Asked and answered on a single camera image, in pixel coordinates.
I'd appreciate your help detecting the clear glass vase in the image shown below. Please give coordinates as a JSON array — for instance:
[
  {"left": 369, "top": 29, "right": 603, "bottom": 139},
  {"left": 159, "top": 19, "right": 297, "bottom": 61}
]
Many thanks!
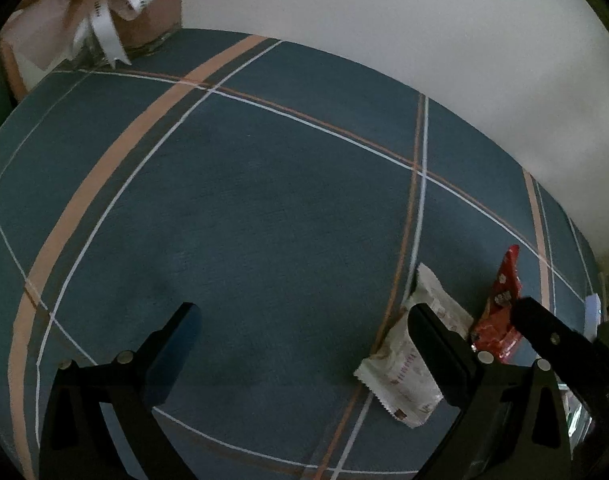
[{"left": 69, "top": 0, "right": 184, "bottom": 68}]

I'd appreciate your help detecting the blue plaid tablecloth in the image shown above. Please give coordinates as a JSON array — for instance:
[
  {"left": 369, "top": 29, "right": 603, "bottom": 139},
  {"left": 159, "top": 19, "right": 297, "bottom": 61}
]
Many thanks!
[{"left": 0, "top": 27, "right": 609, "bottom": 480}]

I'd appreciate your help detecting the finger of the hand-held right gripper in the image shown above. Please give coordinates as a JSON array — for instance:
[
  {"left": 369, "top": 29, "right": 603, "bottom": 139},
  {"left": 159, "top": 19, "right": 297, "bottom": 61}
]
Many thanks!
[{"left": 511, "top": 296, "right": 609, "bottom": 423}]

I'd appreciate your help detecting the white power strip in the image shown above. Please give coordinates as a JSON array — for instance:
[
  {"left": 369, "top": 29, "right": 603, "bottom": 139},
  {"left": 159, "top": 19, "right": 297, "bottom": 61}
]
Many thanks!
[{"left": 584, "top": 294, "right": 602, "bottom": 331}]

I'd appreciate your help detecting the small shiny red snack packet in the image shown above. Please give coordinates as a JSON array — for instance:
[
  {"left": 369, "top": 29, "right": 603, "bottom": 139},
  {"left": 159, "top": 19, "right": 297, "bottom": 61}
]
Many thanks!
[{"left": 470, "top": 245, "right": 525, "bottom": 365}]

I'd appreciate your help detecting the pink paper flower bouquet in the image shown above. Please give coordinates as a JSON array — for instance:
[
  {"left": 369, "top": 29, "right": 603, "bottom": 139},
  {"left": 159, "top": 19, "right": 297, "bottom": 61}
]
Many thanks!
[{"left": 0, "top": 0, "right": 235, "bottom": 73}]

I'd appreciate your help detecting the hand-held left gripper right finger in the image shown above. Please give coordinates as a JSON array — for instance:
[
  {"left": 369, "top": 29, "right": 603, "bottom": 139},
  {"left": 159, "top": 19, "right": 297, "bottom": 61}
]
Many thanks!
[{"left": 408, "top": 303, "right": 572, "bottom": 480}]

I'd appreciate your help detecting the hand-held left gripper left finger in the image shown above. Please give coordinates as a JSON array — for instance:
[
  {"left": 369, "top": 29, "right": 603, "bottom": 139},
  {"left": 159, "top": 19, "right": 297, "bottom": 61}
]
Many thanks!
[{"left": 38, "top": 303, "right": 202, "bottom": 480}]

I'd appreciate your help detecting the white snack packet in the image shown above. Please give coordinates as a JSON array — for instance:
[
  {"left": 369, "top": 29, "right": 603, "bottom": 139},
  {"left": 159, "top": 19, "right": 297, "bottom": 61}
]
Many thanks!
[{"left": 353, "top": 262, "right": 475, "bottom": 430}]

